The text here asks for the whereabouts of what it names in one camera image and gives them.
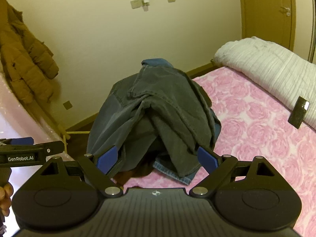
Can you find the person's left hand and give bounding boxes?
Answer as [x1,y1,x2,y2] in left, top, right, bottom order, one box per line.
[0,182,14,217]

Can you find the brown puffer jacket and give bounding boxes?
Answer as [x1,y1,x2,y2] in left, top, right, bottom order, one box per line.
[0,0,60,104]

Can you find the pink floral bed sheet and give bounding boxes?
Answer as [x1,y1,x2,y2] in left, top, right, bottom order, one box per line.
[122,67,316,237]

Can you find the blue jeans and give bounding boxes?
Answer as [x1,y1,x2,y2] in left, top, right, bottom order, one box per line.
[141,58,222,185]

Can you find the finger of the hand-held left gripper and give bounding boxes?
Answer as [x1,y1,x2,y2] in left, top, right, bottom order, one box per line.
[10,137,34,145]
[0,141,65,154]

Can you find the yellow wooden coat rack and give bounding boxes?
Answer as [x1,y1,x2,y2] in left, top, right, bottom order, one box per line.
[32,101,91,142]

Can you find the dark grey jeans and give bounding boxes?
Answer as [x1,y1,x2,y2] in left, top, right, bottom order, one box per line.
[87,64,222,179]

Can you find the wooden door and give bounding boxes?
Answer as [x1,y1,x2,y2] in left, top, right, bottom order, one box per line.
[238,0,316,63]

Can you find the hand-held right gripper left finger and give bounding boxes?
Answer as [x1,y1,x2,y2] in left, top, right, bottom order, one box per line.
[34,146,123,198]

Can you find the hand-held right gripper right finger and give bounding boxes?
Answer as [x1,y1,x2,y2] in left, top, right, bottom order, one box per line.
[189,146,282,198]

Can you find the white quilt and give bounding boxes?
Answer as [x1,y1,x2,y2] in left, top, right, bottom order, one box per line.
[213,37,316,129]

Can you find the black smartphone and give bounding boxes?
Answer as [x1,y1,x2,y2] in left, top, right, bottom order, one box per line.
[288,96,310,129]

